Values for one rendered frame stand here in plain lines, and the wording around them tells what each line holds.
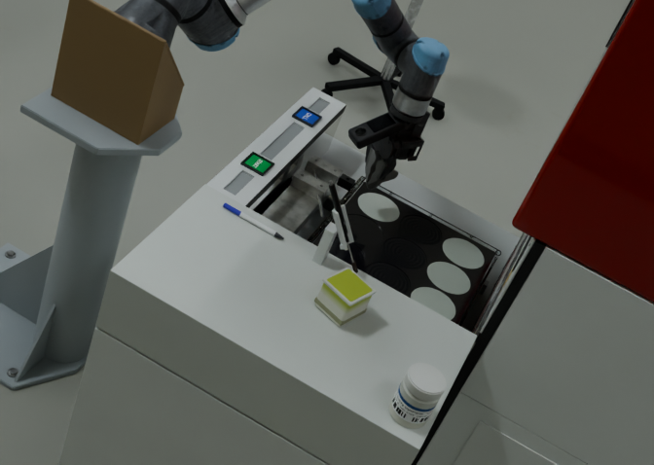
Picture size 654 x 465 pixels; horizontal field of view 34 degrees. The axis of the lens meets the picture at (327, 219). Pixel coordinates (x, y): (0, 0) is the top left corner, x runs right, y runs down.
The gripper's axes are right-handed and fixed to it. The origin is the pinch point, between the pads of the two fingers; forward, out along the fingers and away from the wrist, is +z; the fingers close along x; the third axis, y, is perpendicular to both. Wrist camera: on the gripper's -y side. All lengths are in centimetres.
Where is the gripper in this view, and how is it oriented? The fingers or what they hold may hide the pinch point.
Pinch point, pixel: (368, 184)
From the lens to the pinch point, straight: 233.0
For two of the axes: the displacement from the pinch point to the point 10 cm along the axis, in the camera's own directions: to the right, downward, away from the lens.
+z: -3.1, 7.7, 5.6
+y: 8.2, -0.8, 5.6
